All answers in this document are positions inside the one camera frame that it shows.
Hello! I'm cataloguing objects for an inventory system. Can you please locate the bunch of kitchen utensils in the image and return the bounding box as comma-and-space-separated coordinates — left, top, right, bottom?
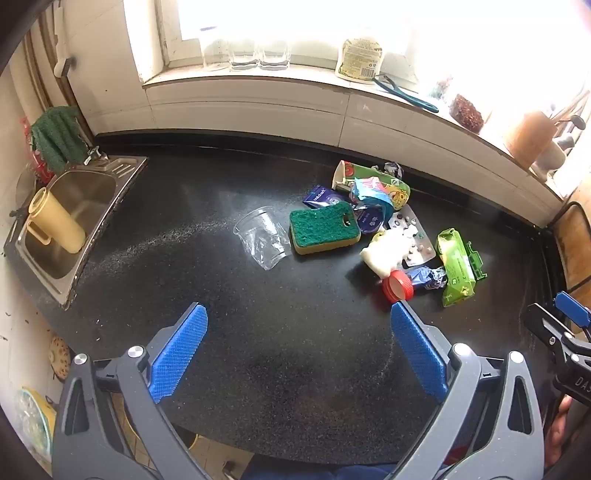
553, 90, 591, 139

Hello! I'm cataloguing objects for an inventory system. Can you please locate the red bottle cap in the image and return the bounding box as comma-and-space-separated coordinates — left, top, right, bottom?
382, 270, 414, 303

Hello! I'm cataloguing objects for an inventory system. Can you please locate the silver blister pill pack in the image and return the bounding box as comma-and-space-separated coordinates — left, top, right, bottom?
402, 226, 437, 269
387, 204, 423, 232

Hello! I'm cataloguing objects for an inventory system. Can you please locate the bamboo utensil holder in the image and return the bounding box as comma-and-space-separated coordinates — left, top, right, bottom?
502, 111, 559, 169

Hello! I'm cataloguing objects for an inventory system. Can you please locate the green and yellow sponge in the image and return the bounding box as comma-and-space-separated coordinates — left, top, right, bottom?
289, 203, 362, 256

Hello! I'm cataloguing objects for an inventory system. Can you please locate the person's right hand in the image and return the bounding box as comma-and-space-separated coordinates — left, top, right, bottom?
547, 397, 575, 467

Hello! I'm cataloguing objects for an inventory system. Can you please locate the dark purple packet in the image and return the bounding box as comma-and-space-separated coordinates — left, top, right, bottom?
355, 205, 386, 234

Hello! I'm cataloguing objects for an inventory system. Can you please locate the stainless steel sink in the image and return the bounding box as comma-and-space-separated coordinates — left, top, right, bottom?
4, 156, 149, 310

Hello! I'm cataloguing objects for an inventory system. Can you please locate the green wet wipes packet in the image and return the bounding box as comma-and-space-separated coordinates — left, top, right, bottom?
436, 228, 488, 308

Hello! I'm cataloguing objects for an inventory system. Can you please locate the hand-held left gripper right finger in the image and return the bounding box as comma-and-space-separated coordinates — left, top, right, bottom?
390, 300, 546, 480

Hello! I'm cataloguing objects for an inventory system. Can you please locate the red plastic bag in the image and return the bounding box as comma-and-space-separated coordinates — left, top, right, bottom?
21, 117, 54, 184

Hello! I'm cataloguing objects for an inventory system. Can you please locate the dish soap bottle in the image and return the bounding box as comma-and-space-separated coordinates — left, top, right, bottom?
335, 38, 384, 84

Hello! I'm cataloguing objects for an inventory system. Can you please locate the small glass jar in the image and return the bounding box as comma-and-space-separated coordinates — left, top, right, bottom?
427, 78, 455, 100

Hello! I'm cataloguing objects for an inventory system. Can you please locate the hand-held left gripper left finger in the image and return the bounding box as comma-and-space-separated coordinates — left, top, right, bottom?
53, 302, 208, 480

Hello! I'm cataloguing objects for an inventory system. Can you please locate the green knitted cloth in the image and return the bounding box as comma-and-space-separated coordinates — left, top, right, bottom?
31, 106, 90, 174

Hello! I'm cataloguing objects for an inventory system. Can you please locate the blue peeler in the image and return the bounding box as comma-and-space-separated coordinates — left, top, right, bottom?
373, 74, 439, 114

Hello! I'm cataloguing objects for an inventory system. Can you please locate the yellow plastic pitcher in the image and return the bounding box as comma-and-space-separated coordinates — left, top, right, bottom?
25, 187, 88, 254

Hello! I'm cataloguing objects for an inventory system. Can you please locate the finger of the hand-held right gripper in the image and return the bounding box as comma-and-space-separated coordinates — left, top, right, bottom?
554, 291, 591, 340
526, 303, 591, 370

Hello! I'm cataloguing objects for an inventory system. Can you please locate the patterned paper cup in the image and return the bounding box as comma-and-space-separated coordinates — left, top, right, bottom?
332, 160, 411, 210

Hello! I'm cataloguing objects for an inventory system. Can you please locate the light blue plastic wrapper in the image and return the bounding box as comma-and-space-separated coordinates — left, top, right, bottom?
348, 178, 395, 217

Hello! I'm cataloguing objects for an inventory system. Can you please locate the clear plastic cup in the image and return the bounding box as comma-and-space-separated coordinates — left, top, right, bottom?
233, 207, 289, 271

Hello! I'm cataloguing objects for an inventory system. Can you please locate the white stone mortar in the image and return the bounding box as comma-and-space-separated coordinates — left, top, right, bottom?
531, 138, 568, 181

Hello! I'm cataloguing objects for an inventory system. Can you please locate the purple snack wrapper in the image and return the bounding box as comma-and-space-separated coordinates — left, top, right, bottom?
302, 185, 352, 209

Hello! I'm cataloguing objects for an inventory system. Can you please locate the white scrub brush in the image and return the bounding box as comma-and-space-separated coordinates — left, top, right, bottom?
53, 0, 77, 77

